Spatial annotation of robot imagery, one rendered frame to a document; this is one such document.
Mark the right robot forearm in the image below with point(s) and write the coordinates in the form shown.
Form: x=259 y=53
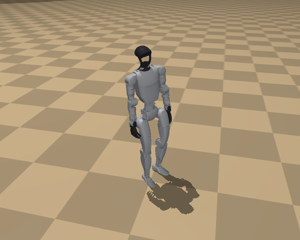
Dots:
x=132 y=113

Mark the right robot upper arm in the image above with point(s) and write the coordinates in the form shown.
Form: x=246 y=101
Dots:
x=130 y=81

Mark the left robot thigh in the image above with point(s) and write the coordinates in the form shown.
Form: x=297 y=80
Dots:
x=163 y=127

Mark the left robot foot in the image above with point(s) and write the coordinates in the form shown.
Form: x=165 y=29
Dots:
x=160 y=170

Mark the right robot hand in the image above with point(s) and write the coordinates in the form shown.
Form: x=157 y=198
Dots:
x=134 y=130

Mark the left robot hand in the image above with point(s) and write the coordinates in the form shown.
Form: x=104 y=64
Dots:
x=169 y=114

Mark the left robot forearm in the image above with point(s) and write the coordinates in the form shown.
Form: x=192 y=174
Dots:
x=166 y=100

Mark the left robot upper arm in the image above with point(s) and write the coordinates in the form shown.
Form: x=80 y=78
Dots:
x=163 y=88

